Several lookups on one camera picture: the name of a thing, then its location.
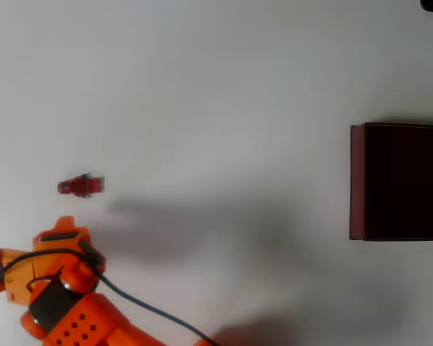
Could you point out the small red toy figure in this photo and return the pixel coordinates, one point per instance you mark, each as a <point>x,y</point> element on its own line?
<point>82,185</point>

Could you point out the dark red open box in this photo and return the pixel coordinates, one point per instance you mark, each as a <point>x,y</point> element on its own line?
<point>404,184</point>

